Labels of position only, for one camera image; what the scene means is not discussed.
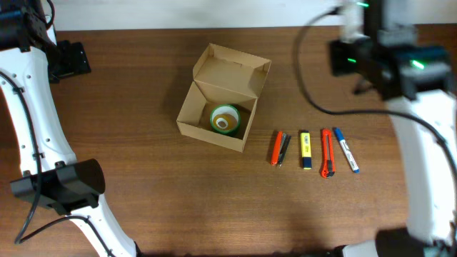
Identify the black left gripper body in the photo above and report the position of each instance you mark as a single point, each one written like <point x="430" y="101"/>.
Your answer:
<point x="65" y="61"/>

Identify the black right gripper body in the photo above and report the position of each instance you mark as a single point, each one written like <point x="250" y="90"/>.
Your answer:
<point x="348" y="58"/>

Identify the yellow highlighter marker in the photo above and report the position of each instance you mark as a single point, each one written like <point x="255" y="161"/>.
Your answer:
<point x="306" y="157"/>

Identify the orange black stapler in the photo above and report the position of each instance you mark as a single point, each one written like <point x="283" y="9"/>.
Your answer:
<point x="280" y="148"/>

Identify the brown cardboard box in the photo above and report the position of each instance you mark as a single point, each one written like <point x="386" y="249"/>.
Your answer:
<point x="223" y="76"/>

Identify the green tape roll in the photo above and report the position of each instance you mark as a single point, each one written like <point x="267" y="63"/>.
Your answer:
<point x="226" y="109"/>

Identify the small yellow tape roll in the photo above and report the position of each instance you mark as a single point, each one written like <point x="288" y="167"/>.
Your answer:
<point x="224" y="122"/>

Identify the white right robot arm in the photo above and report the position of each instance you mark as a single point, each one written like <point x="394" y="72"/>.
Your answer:
<point x="417" y="85"/>

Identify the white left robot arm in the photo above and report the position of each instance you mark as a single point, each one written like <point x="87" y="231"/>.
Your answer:
<point x="32" y="59"/>

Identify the blue whiteboard marker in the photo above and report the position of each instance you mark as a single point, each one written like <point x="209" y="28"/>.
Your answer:
<point x="346" y="150"/>

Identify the red utility knife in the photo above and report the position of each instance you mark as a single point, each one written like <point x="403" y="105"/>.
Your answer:
<point x="328" y="168"/>

